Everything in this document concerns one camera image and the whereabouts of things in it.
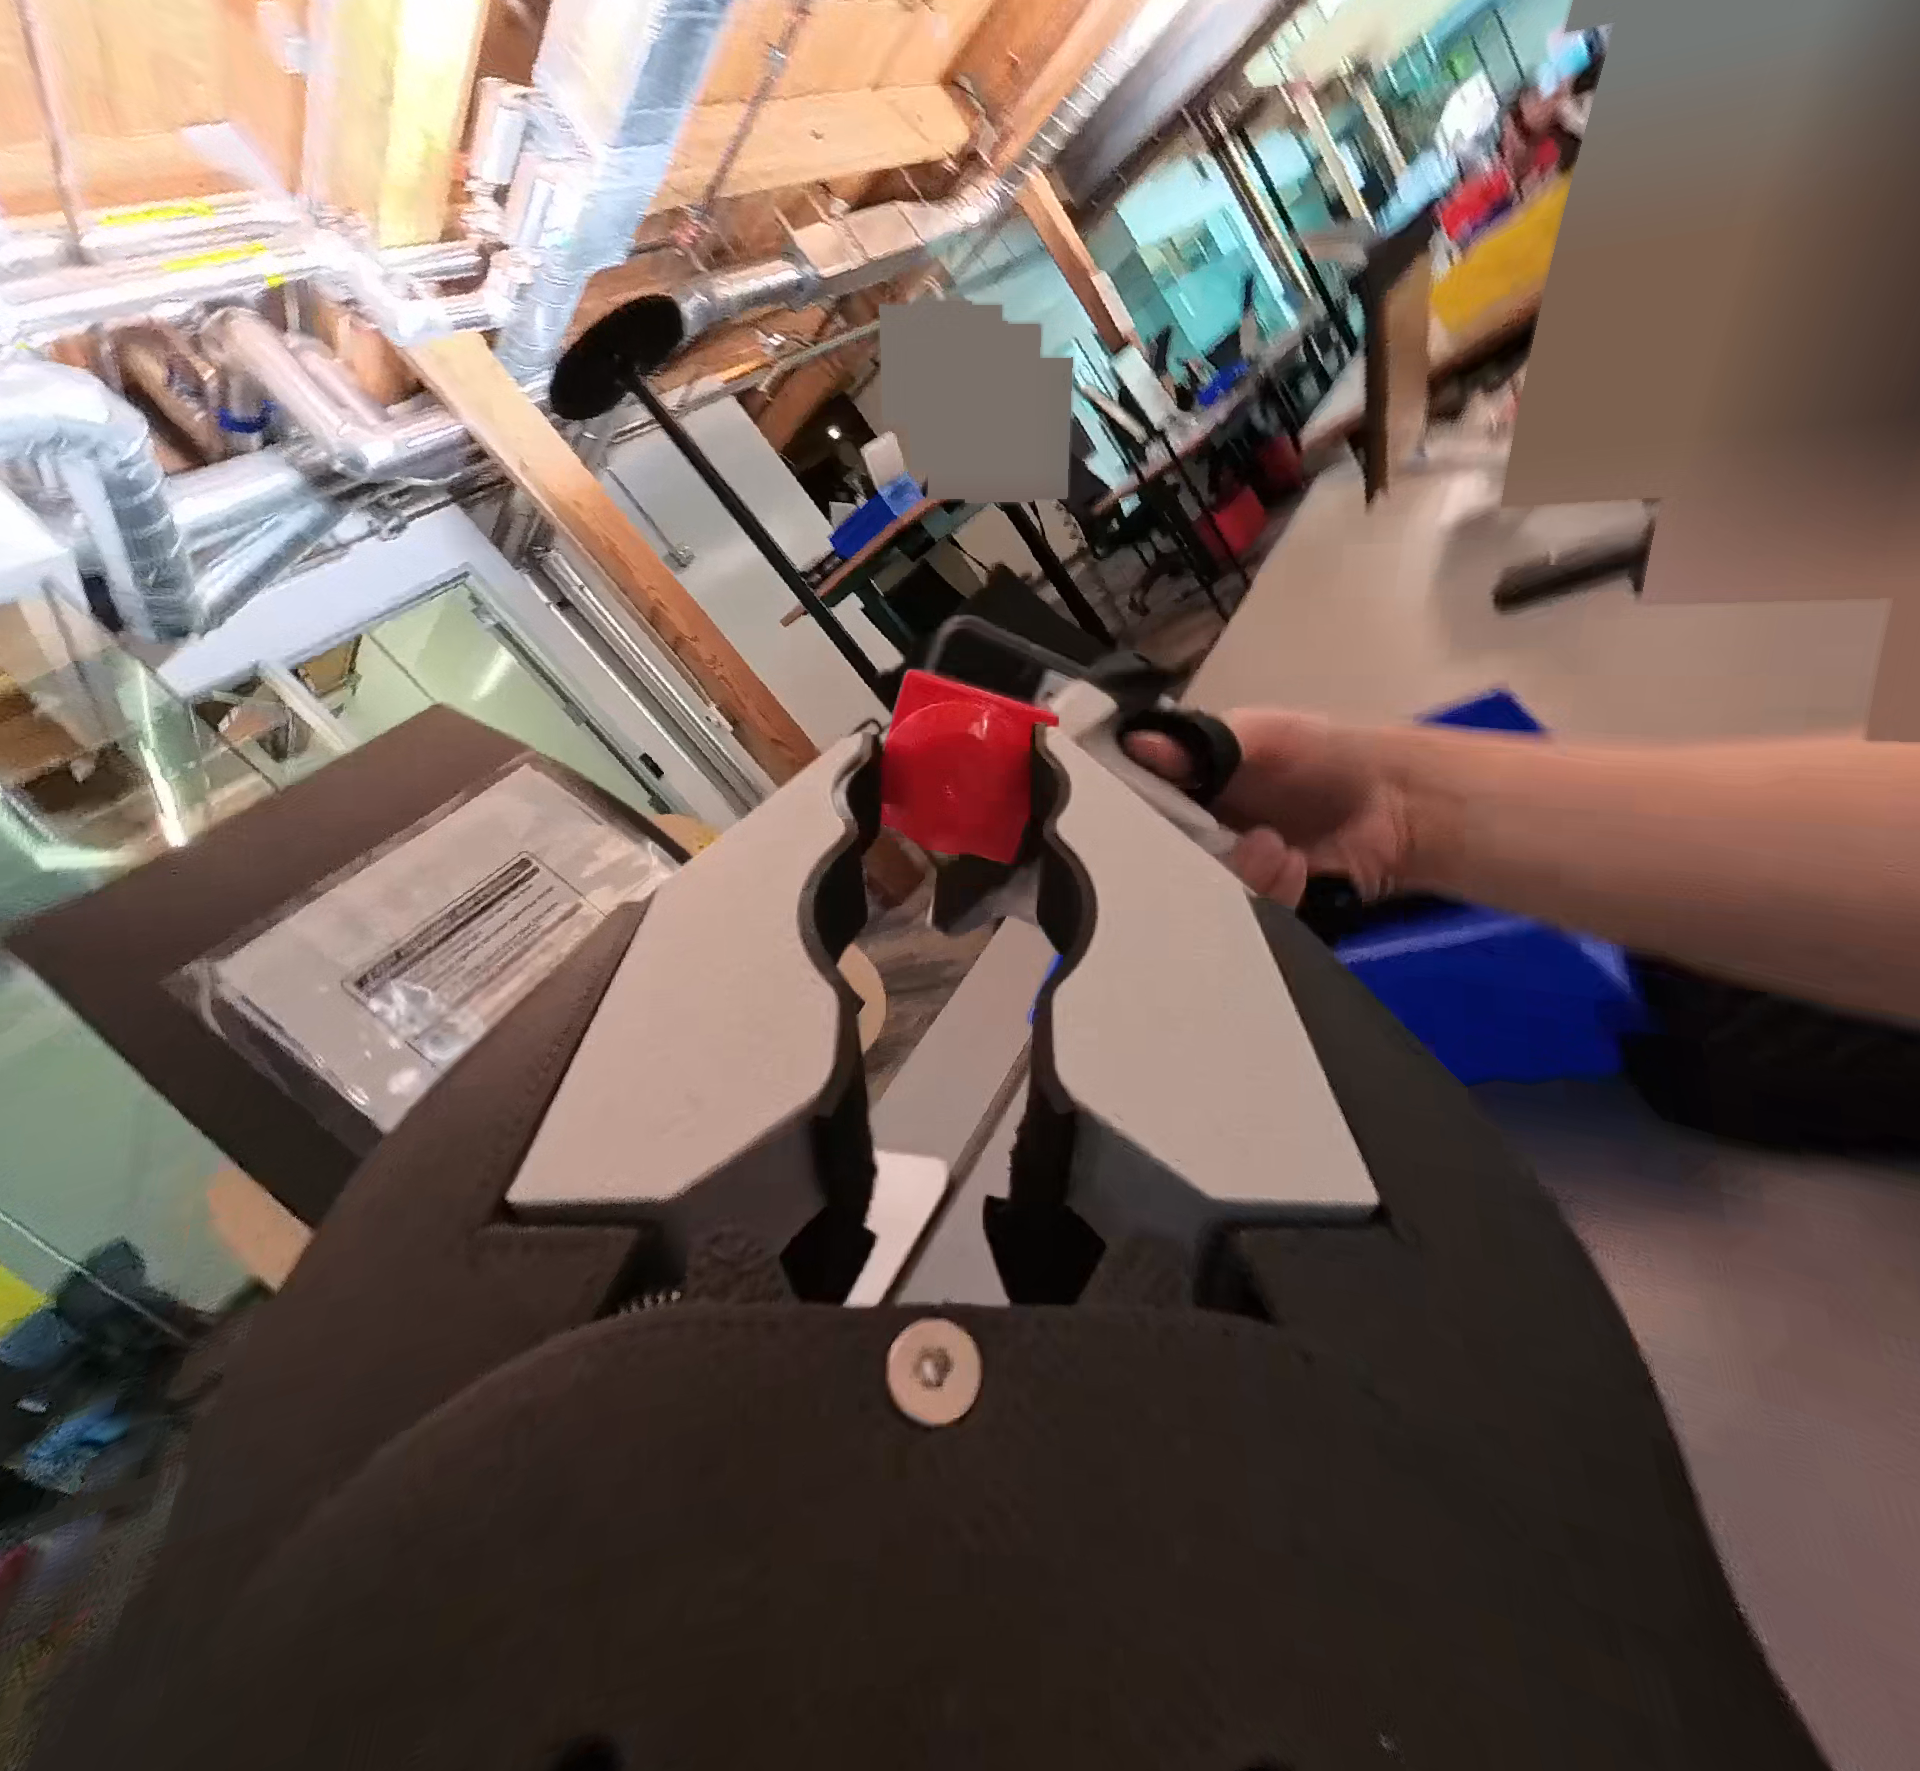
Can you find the tilted brown board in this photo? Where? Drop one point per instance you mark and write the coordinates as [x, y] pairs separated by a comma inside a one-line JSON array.
[[1403, 362]]

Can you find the instruction sign on white stand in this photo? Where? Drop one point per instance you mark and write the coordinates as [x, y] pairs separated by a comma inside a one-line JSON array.
[[450, 946]]

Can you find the black smartphone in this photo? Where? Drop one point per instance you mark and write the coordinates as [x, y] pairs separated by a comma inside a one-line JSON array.
[[1569, 560]]

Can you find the black fabric pad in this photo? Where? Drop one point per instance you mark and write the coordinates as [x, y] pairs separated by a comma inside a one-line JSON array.
[[1786, 1065]]

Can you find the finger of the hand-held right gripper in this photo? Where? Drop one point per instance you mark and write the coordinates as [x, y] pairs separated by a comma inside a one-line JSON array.
[[1085, 719]]

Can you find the red storage bin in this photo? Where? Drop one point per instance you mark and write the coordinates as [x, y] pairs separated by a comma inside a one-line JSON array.
[[1277, 463]]

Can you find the yellow plastic bin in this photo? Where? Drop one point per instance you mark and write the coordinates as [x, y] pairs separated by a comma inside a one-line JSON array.
[[1500, 272]]

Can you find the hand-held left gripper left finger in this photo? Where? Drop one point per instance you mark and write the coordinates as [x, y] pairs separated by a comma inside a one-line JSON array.
[[676, 1051]]

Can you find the person's right forearm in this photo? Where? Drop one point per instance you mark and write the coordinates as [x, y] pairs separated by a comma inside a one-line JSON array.
[[1652, 855]]

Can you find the silver ventilation duct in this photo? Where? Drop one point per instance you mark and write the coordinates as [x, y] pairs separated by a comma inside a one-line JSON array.
[[90, 451]]

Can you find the silver rectangular duct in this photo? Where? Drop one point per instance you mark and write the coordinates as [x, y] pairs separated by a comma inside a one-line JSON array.
[[632, 45]]

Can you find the large blue plastic bin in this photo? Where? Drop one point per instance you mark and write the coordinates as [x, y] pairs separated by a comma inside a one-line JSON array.
[[1500, 998]]

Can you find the small blue bin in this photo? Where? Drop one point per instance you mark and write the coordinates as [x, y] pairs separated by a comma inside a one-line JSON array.
[[878, 520]]

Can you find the red plastic block with peg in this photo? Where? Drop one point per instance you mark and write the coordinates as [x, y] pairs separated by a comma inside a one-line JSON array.
[[960, 765]]

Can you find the wooden support post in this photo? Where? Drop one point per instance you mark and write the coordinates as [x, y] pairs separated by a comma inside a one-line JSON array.
[[600, 528]]

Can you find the wooden standing desk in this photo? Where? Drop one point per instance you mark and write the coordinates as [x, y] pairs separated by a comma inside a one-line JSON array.
[[901, 560]]

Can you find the black floor lamp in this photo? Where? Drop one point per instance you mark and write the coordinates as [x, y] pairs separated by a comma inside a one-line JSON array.
[[616, 353]]

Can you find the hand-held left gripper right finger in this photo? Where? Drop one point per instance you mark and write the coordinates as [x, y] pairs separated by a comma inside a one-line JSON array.
[[1216, 1051]]

